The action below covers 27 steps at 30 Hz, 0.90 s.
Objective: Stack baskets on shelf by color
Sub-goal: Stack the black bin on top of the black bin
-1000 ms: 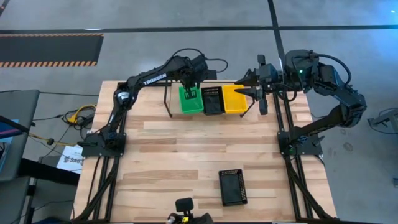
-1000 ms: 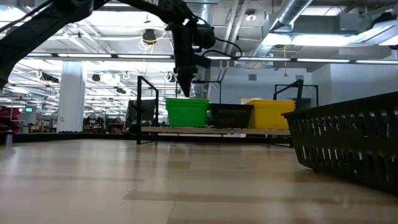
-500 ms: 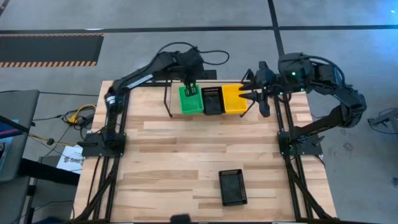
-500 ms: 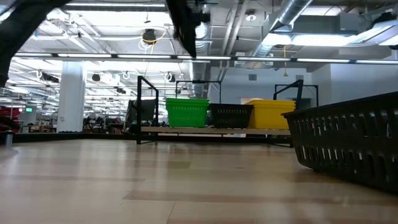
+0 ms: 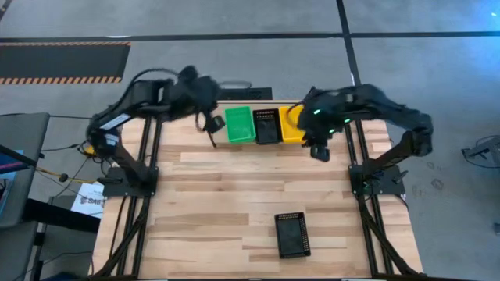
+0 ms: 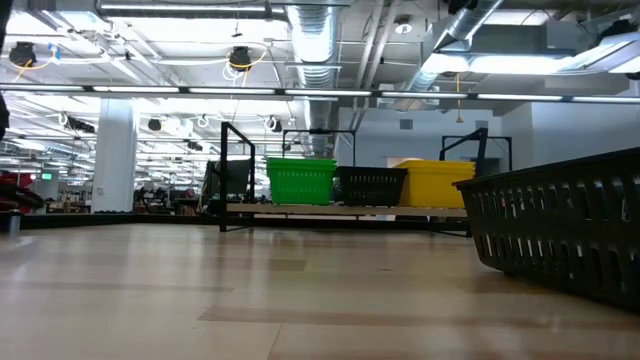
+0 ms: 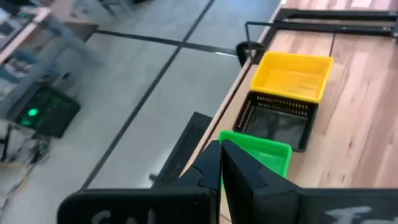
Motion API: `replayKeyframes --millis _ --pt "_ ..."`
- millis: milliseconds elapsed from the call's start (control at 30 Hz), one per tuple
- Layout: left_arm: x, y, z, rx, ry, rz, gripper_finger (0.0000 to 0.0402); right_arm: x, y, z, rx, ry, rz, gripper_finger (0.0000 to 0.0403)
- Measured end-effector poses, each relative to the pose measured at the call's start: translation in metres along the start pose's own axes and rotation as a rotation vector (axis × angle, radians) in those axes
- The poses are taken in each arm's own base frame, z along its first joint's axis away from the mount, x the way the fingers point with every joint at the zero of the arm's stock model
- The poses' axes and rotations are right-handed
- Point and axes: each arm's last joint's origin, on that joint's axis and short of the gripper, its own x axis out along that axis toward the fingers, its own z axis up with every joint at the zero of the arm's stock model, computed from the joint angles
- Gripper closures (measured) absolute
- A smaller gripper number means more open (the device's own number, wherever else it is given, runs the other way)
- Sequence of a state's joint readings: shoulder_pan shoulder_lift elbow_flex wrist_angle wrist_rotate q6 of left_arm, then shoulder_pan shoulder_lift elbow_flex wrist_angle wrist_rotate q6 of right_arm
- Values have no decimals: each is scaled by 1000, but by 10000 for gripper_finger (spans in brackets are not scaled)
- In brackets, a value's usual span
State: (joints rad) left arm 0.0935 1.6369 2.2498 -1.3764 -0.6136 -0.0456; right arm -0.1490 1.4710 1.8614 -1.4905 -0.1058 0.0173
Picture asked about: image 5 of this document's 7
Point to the black slotted plastic basket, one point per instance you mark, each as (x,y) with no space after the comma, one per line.
(267,126)
(292,235)

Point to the black table leg beam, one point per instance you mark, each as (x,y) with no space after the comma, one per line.
(62,216)

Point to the dark grey side table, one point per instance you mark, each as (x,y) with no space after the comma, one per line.
(23,129)

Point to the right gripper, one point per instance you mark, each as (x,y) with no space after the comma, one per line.
(320,152)

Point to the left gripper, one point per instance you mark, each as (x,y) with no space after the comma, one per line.
(215,124)

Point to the yellow slotted plastic basket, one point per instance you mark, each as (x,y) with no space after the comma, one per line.
(289,130)

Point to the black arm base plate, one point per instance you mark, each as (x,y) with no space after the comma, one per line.
(390,183)
(113,189)

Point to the white printed paper sheet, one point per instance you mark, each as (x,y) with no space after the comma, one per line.
(90,199)

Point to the black mat orange stripes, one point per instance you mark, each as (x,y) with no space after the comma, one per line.
(58,60)

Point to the blue screen laptop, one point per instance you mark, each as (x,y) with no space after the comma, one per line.
(8,168)

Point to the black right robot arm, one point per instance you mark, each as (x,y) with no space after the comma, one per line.
(390,105)

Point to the black aluminium table frame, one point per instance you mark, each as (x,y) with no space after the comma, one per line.
(147,136)

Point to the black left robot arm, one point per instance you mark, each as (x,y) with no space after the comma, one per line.
(148,95)

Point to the green slotted plastic basket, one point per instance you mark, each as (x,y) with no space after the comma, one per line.
(239,124)

